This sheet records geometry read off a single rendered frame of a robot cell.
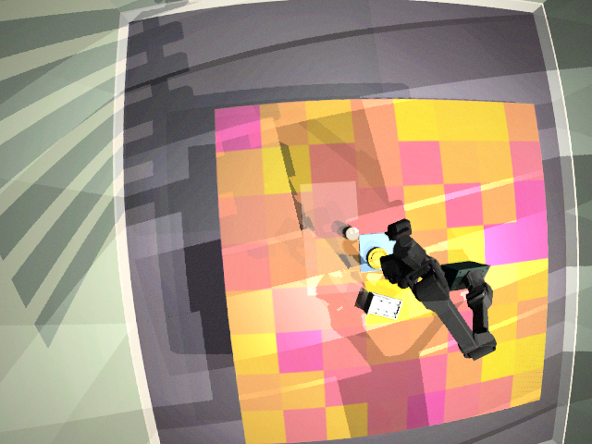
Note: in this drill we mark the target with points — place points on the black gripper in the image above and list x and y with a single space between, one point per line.
395 231

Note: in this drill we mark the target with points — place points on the light blue flat mat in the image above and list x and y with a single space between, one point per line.
368 243

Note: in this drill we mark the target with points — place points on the yellow round plate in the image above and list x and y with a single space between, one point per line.
374 255

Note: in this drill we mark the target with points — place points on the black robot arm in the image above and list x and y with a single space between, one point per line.
434 293

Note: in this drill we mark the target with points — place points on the white cylinder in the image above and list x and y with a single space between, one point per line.
351 233

